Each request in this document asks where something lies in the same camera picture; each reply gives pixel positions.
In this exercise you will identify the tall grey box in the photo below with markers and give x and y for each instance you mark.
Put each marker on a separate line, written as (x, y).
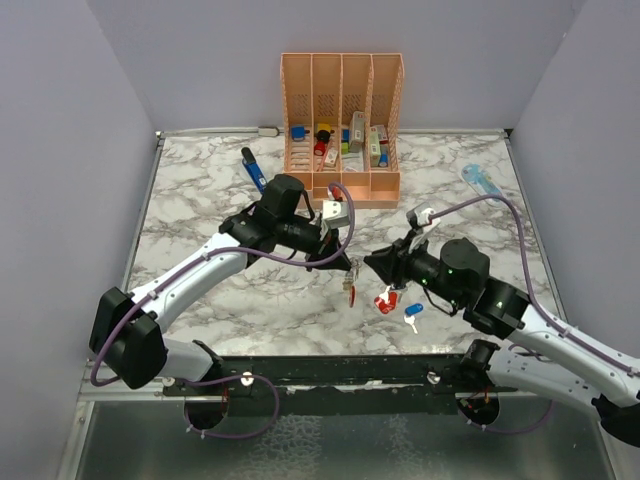
(357, 132)

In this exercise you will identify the metal key holder red handle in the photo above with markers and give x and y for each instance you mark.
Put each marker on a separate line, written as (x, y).
(349, 281)

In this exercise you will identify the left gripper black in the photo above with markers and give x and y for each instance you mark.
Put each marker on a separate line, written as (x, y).
(327, 246)

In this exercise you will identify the blue key tag with key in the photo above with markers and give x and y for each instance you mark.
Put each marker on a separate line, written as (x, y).
(410, 314)

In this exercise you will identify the white red box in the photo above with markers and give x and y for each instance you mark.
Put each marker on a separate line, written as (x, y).
(378, 144)

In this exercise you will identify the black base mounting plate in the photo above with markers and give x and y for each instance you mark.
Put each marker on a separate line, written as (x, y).
(249, 386)

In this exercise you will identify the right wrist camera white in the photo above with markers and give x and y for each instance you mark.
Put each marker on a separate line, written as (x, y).
(421, 223)

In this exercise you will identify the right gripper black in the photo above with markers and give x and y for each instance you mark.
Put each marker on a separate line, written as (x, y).
(391, 263)

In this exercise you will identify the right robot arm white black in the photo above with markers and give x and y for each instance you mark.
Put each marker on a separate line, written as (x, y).
(578, 370)

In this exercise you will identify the blue black stapler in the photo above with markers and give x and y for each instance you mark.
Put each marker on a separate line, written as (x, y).
(253, 169)

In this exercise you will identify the peach desk organizer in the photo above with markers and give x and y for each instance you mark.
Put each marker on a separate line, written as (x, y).
(329, 88)

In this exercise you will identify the black red stamp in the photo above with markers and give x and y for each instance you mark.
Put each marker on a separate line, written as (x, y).
(323, 138)

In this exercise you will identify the blue cube in organizer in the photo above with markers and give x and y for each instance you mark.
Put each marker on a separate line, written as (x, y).
(298, 133)

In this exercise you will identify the white plug on rail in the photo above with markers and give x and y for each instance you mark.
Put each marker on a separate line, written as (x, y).
(268, 131)

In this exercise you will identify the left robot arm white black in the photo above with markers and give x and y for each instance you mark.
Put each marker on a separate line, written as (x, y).
(129, 327)

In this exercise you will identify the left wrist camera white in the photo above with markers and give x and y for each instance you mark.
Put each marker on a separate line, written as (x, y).
(335, 214)

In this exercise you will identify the aluminium frame rail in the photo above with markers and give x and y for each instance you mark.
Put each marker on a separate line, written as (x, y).
(157, 390)

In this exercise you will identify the packaged blue toothbrush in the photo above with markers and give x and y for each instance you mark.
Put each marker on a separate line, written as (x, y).
(481, 182)

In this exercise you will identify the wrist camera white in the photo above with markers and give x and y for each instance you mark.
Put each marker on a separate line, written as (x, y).
(335, 214)
(421, 223)

